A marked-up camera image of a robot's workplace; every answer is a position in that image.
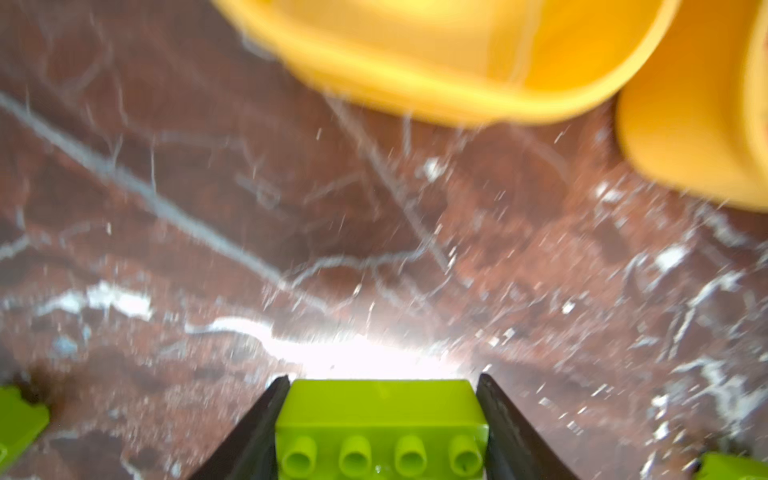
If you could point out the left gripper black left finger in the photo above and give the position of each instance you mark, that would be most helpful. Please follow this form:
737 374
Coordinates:
249 451

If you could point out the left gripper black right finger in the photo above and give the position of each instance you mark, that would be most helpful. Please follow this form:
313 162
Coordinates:
515 451

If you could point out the long green lego front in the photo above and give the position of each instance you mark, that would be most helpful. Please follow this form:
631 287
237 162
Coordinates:
381 429

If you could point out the middle yellow plastic bin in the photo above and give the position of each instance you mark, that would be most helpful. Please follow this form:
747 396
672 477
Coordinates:
694 118

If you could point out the yellow plastic bin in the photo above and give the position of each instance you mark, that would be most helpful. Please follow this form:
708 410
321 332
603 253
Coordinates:
694 118
460 63

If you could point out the left yellow plastic bin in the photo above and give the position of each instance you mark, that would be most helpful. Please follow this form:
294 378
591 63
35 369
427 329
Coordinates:
460 63

